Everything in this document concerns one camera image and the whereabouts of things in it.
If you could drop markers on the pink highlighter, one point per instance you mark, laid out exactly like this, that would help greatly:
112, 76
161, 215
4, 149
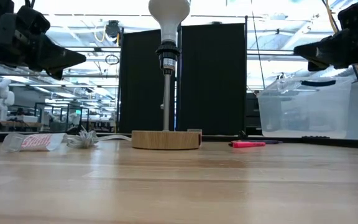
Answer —
247, 144

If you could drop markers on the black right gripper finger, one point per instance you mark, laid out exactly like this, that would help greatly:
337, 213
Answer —
317, 66
317, 51

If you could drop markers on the white frosted lightbulb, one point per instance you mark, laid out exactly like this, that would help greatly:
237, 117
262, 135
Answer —
169, 15

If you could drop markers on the black equipment cabinet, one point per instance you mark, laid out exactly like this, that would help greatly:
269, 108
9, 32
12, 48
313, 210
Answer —
253, 109

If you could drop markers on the clear plastic storage bin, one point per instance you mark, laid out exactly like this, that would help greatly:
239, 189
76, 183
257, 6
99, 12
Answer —
306, 109

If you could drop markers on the dark purple pen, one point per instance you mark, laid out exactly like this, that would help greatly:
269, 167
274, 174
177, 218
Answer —
272, 141

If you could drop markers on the black aluminium table frame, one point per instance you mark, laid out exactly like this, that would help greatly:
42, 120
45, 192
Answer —
337, 142

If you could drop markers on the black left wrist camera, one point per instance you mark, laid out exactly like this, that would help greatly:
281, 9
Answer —
34, 18

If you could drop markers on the table lamp with wooden base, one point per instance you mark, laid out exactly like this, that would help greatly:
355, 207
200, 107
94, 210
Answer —
166, 140

